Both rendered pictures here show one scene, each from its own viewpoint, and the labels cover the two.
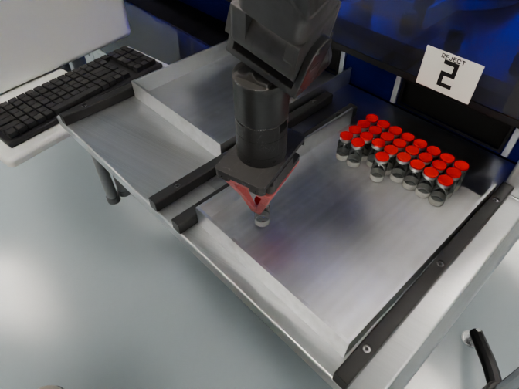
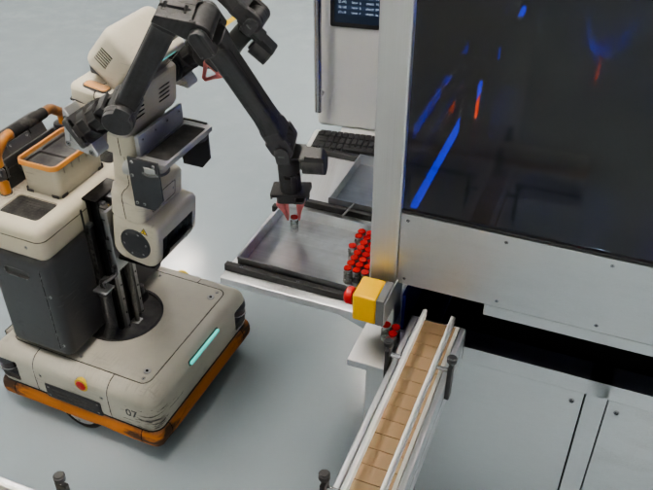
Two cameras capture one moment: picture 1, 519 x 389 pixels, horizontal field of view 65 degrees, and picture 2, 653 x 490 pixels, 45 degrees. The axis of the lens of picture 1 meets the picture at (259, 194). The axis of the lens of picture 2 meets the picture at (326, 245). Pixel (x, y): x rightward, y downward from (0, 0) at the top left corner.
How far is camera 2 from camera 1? 182 cm
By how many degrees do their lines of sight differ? 49
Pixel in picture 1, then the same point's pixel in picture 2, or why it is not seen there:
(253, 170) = (278, 190)
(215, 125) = (355, 196)
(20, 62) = (367, 117)
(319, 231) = (299, 248)
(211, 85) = not seen: hidden behind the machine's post
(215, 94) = not seen: hidden behind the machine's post
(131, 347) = (303, 345)
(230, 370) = (320, 411)
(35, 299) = not seen: hidden behind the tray
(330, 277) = (274, 256)
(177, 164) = (316, 195)
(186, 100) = (369, 180)
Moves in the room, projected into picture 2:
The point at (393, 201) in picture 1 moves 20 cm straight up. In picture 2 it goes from (337, 267) to (338, 201)
